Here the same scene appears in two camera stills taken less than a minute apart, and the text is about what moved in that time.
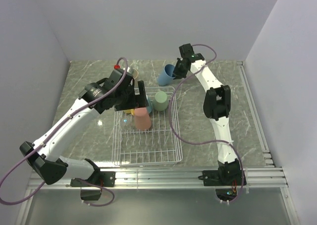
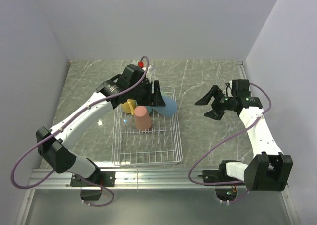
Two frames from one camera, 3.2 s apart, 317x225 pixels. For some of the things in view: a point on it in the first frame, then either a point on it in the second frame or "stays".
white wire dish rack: [160, 145] stays
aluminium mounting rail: [269, 179] stays
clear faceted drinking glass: [127, 125] stays
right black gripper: [177, 74] to [217, 93]
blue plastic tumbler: [166, 76] to [169, 110]
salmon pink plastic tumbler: [142, 120] stays
